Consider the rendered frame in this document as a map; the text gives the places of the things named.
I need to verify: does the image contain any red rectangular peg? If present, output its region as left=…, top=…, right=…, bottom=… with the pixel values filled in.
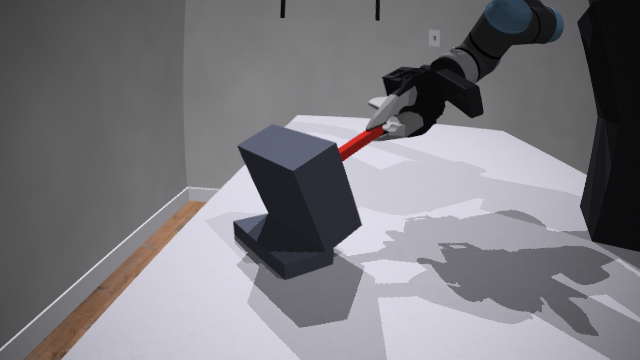
left=338, top=126, right=384, bottom=162

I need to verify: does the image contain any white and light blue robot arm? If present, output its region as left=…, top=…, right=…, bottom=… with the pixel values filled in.
left=436, top=0, right=564, bottom=118

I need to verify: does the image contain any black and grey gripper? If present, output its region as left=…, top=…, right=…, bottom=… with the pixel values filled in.
left=365, top=57, right=466, bottom=141

